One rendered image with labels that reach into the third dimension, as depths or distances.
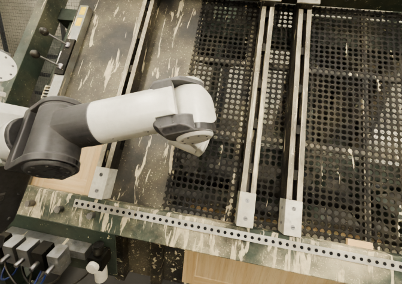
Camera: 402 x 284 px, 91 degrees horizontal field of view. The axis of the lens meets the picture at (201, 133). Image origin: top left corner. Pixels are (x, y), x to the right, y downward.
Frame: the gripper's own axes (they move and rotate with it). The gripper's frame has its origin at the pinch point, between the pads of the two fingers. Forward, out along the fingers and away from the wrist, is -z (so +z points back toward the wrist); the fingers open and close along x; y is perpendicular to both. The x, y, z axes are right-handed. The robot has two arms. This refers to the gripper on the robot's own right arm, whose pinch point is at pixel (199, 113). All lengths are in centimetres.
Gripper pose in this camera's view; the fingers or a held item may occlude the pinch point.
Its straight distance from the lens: 87.3
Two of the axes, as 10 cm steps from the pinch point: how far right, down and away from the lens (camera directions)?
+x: 0.7, -8.5, -5.2
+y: -9.8, -1.5, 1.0
